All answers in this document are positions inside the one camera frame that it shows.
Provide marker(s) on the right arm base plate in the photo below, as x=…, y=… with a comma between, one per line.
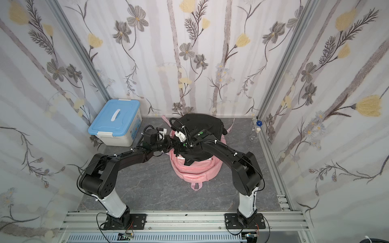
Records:
x=238, y=221

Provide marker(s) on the aluminium front rail frame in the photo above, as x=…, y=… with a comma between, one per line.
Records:
x=281, y=227

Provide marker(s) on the blue lidded storage box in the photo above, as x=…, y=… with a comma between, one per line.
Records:
x=118, y=122

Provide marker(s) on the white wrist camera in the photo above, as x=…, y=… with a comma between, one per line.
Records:
x=181, y=136
x=162, y=131

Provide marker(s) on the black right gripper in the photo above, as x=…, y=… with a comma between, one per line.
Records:
x=188, y=144

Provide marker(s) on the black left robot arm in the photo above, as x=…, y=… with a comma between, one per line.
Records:
x=99, y=178

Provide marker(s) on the pink school backpack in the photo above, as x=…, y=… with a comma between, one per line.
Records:
x=197, y=172

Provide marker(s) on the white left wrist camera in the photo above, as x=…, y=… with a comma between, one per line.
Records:
x=162, y=131

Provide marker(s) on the black fabric backpack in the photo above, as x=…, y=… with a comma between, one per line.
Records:
x=198, y=127

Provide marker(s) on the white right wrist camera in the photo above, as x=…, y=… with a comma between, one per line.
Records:
x=181, y=136

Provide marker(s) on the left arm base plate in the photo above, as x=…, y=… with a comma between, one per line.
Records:
x=127, y=221

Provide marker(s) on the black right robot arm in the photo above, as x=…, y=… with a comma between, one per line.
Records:
x=245, y=170

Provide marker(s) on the white slotted cable duct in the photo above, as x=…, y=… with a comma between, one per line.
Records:
x=156, y=237

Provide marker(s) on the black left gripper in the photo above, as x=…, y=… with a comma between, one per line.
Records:
x=168, y=143

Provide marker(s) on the clear glass flask blue cap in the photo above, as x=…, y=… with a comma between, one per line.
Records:
x=256, y=128

